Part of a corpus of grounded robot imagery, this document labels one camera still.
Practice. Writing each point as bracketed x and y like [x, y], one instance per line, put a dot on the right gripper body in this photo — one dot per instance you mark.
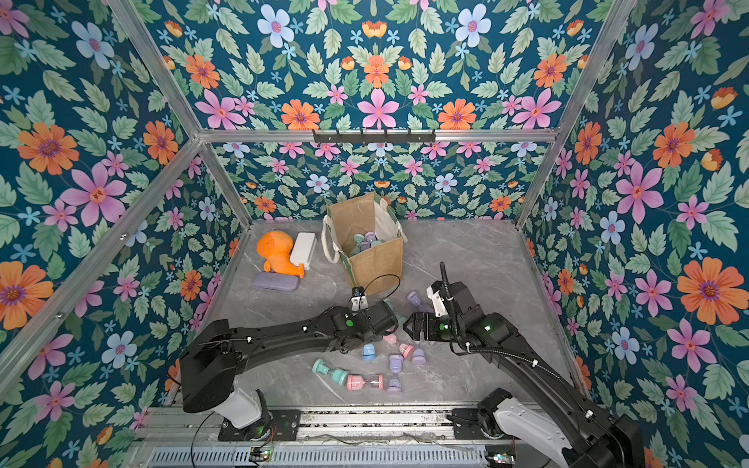
[418, 325]

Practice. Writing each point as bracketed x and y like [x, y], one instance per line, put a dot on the pink hourglass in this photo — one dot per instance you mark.
[355, 382]
[404, 348]

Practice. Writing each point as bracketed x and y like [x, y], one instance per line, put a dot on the blue hourglass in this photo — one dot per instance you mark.
[368, 353]

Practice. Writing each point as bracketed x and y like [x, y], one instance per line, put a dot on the purple hourglass pair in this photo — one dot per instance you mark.
[419, 357]

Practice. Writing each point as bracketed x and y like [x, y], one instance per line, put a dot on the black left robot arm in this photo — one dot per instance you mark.
[211, 362]

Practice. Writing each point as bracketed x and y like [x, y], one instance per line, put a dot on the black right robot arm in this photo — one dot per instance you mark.
[569, 429]

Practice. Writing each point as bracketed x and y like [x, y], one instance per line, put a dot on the purple hourglass front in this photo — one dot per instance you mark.
[395, 365]

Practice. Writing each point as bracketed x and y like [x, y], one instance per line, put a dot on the pink hourglass front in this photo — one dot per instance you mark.
[355, 382]

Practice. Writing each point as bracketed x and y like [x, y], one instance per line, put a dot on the white rectangular box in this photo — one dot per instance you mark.
[303, 250]

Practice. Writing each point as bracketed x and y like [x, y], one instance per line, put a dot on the orange plush toy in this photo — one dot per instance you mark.
[275, 248]

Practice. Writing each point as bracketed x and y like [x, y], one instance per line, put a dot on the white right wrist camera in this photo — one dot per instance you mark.
[433, 293]

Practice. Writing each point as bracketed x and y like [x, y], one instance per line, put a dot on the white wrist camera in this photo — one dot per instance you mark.
[358, 300]
[433, 293]

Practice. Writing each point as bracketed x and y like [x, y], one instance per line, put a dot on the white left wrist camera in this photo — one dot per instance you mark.
[358, 300]

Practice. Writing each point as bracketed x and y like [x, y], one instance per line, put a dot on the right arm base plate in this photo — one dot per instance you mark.
[498, 416]

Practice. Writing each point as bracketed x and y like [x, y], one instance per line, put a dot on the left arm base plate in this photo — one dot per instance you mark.
[281, 425]

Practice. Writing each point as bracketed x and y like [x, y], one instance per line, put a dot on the black hook rail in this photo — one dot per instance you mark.
[373, 137]

